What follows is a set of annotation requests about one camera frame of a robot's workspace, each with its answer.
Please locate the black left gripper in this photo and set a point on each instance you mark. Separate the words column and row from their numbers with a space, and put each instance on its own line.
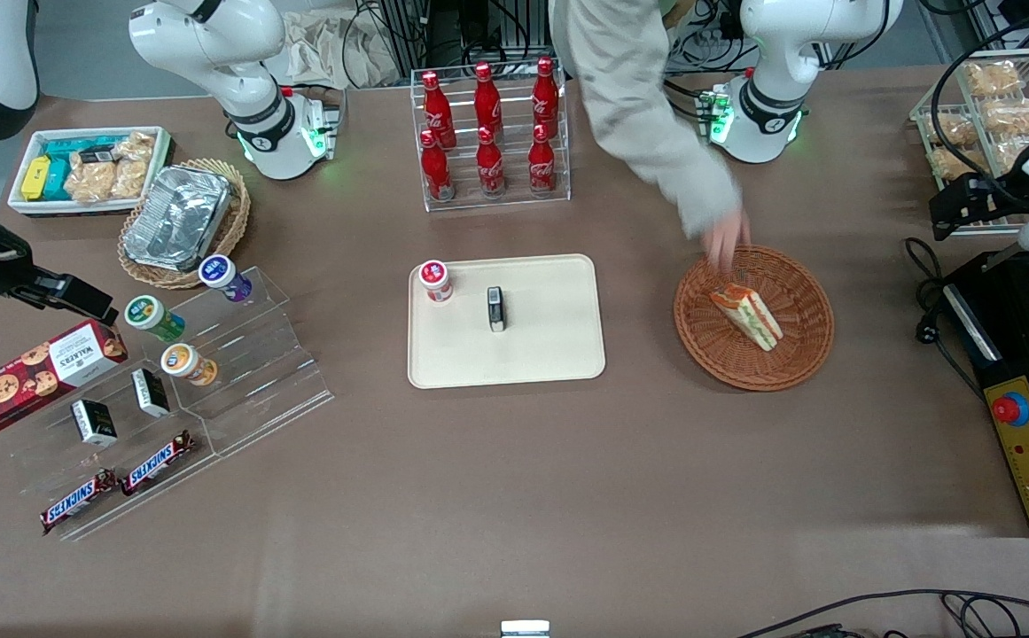
column 989, row 194

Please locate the triangle sandwich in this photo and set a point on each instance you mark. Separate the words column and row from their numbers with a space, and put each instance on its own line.
column 749, row 317

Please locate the grey sleeved forearm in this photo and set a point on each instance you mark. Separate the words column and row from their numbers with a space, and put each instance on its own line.
column 629, row 97

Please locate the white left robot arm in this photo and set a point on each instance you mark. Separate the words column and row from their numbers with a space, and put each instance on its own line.
column 775, row 97

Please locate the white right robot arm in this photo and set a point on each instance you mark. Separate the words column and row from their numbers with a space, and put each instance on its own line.
column 257, row 115

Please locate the white rectangular snack basket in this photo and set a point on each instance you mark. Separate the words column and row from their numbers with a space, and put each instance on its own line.
column 27, row 206

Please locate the aluminium foil tray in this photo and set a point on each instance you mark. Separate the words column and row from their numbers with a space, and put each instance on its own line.
column 177, row 217

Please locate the oval light wicker basket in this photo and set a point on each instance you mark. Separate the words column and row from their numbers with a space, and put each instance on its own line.
column 235, row 221

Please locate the round brown wicker basket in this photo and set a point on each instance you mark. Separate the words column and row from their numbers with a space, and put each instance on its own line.
column 802, row 350

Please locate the cream plastic tray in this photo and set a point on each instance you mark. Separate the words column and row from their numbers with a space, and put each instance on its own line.
column 549, row 341

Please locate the person's hand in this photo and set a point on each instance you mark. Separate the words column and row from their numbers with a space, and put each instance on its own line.
column 727, row 239

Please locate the bagged bread pastry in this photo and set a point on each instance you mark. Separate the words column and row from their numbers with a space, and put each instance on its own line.
column 950, row 130
column 953, row 164
column 993, row 77
column 1015, row 117

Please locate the green lid yogurt cup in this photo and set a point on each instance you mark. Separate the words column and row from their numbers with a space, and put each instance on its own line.
column 149, row 315

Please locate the red Walkers cookie box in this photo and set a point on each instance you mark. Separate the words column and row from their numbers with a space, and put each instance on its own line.
column 27, row 377

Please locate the teal snack box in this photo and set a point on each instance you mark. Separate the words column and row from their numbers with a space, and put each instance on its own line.
column 58, row 183
column 80, row 148

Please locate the bagged brown snack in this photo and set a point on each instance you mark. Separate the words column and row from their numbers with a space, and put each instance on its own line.
column 91, row 182
column 133, row 168

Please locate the small black box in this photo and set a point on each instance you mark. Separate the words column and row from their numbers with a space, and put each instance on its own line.
column 94, row 424
column 151, row 392
column 496, row 308

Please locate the yellow snack box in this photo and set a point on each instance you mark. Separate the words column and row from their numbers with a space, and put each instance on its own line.
column 35, row 177

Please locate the orange lid yogurt cup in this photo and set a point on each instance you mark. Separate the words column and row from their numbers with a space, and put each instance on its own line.
column 184, row 361

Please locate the purple lid yogurt cup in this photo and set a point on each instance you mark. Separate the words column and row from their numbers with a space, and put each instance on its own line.
column 222, row 275

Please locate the black machine with yellow panel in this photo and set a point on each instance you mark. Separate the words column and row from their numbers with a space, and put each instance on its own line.
column 1010, row 354

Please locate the Snickers chocolate bar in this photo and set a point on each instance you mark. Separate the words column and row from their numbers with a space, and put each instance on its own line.
column 78, row 501
column 158, row 462

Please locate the clear acrylic step display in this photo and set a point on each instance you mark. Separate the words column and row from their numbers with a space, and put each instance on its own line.
column 257, row 390

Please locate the crumpled beige paper bag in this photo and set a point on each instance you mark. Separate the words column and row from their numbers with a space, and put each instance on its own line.
column 328, row 53

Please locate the red lid yogurt cup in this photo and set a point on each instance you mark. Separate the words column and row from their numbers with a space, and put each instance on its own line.
column 435, row 280

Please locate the red cola bottle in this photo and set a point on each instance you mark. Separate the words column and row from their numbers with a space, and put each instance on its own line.
column 437, row 111
column 435, row 170
column 487, row 99
column 545, row 96
column 541, row 161
column 489, row 164

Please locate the clear acrylic bottle rack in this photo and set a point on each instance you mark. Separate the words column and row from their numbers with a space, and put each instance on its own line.
column 514, row 202

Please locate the small silver white device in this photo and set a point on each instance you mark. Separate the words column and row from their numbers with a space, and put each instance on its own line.
column 525, row 629

